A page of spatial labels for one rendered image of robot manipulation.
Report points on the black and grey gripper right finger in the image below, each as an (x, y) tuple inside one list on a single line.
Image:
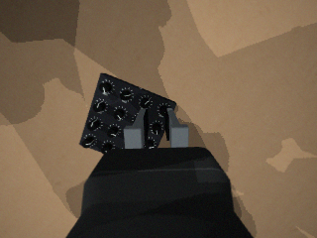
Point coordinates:
[(177, 134)]

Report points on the black knob box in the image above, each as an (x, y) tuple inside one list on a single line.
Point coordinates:
[(112, 111)]

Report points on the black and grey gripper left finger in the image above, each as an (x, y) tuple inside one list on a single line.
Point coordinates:
[(135, 136)]

